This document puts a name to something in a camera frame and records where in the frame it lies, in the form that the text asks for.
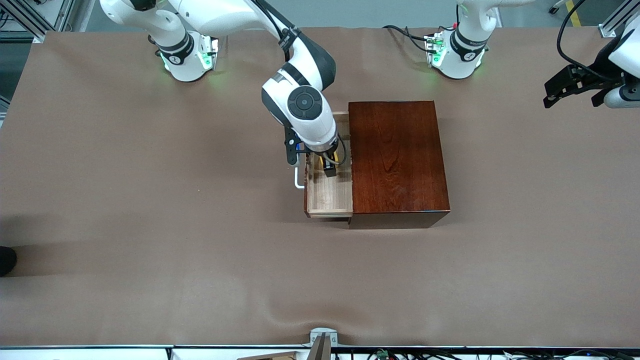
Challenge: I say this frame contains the aluminium frame with cables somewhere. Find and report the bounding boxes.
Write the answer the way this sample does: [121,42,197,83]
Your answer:
[0,0,76,45]

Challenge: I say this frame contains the brown cardboard piece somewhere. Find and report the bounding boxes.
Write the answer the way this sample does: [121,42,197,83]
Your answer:
[236,351,301,360]

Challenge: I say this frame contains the wooden drawer with white handle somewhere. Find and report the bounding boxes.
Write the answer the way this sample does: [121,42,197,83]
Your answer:
[294,111,354,219]

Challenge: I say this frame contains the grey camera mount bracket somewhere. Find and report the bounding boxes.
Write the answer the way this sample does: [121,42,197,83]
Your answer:
[307,327,339,360]

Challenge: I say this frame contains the aluminium frame profile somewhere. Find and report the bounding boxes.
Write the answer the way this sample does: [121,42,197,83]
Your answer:
[598,0,640,38]

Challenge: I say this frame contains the brown table cloth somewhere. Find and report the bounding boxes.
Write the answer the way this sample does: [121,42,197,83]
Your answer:
[0,26,640,348]

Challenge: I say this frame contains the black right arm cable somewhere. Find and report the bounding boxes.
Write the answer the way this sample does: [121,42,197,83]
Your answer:
[252,0,303,53]

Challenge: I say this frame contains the dark brown wooden cabinet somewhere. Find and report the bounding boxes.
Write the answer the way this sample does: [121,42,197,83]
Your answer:
[348,100,451,230]

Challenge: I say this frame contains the white table edge rail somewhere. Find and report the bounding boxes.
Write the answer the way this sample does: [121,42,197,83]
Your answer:
[0,344,640,360]

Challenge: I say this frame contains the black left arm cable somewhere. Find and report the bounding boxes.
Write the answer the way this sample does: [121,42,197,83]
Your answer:
[556,0,608,81]

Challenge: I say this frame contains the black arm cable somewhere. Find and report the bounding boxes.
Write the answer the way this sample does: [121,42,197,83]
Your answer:
[252,0,303,53]
[556,0,608,81]

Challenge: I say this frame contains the black rounded object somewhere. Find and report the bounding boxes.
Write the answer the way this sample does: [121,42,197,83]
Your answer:
[0,246,18,277]

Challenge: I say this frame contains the black left base cables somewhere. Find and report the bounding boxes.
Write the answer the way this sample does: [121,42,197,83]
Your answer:
[382,24,437,54]

